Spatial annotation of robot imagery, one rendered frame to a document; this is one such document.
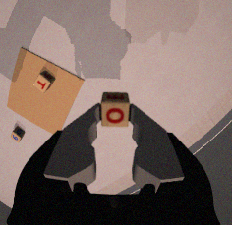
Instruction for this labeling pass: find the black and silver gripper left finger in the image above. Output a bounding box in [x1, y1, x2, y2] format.
[7, 103, 101, 225]

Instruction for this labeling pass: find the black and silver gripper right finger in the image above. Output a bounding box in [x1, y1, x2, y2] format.
[129, 103, 220, 225]

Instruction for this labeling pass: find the tan flat mat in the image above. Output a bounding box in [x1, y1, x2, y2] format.
[7, 47, 85, 134]

